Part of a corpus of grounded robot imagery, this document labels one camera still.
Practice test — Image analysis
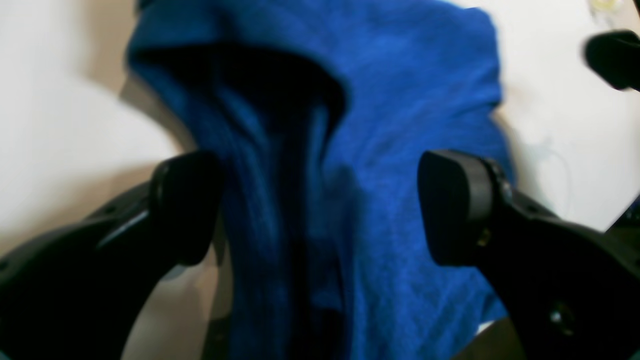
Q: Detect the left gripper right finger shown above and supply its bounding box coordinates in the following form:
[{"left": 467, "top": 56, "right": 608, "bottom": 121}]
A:
[{"left": 417, "top": 150, "right": 640, "bottom": 360}]

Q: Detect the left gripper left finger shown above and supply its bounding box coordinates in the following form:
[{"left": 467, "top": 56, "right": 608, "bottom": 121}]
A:
[{"left": 0, "top": 152, "right": 223, "bottom": 360}]

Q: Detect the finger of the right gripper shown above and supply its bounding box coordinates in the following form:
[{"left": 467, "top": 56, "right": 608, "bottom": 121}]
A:
[{"left": 583, "top": 30, "right": 640, "bottom": 92}]

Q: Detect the dark blue t-shirt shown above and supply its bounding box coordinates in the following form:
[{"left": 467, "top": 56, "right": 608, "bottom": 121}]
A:
[{"left": 127, "top": 0, "right": 513, "bottom": 360}]

